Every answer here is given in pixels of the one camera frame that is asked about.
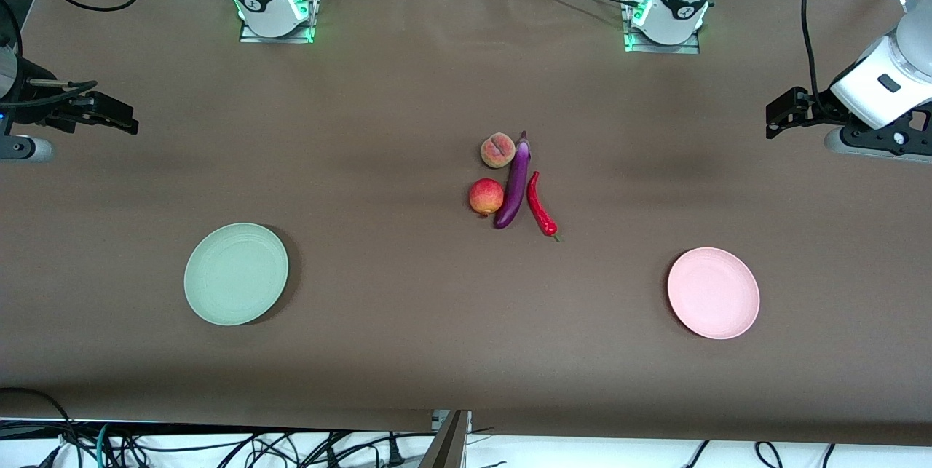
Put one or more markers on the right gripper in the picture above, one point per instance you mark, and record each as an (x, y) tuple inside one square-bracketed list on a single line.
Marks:
[(38, 105)]

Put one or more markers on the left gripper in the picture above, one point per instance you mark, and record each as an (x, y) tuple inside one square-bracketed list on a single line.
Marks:
[(817, 110)]

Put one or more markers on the red chili pepper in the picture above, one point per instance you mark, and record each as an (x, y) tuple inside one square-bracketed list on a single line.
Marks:
[(538, 206)]

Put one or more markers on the purple eggplant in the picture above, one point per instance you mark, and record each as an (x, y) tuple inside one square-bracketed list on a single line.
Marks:
[(515, 184)]

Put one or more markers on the pink peach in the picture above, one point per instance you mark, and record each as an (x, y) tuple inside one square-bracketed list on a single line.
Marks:
[(498, 151)]

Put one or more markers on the pink plate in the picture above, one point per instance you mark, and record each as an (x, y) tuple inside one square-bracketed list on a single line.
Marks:
[(713, 293)]

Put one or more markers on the light green plate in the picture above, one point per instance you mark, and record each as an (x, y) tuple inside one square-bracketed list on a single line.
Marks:
[(237, 275)]

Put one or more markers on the brown table cover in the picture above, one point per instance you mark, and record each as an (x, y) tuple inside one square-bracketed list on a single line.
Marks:
[(437, 344)]

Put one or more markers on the black power plug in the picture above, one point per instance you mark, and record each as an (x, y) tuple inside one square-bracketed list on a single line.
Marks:
[(394, 453)]

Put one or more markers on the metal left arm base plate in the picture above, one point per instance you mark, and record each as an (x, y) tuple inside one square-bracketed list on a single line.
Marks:
[(633, 47)]

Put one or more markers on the dark frame post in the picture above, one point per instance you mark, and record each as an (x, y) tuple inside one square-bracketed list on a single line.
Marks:
[(448, 446)]

